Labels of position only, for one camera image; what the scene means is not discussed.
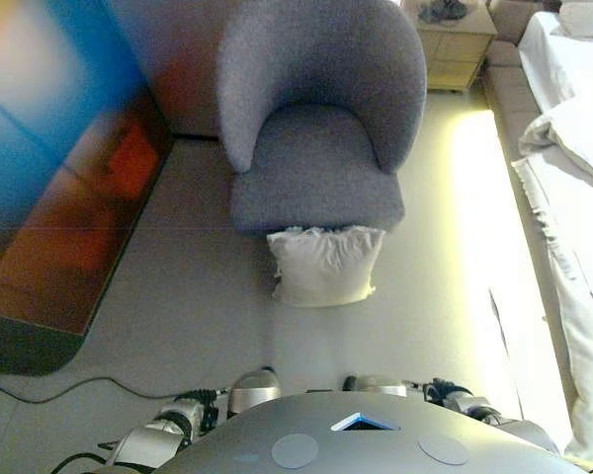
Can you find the bed with white bedding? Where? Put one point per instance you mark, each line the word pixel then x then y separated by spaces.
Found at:
pixel 563 197

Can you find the light wooden bedside cabinet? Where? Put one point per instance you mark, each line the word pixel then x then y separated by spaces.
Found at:
pixel 453 47

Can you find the grey robot torso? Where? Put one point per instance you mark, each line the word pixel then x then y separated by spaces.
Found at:
pixel 370 437

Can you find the dark items on cabinet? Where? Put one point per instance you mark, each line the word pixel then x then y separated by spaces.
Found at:
pixel 442 10

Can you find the white square cushion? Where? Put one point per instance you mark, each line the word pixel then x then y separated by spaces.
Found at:
pixel 323 266

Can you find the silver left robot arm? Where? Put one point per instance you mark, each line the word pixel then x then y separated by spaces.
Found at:
pixel 165 427

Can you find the grey fabric tub armchair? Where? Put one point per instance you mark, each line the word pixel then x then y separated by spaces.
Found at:
pixel 321 163

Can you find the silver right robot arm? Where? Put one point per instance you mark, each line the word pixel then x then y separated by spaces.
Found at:
pixel 489 412

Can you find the white pillow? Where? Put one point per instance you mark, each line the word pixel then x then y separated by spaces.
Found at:
pixel 587 20

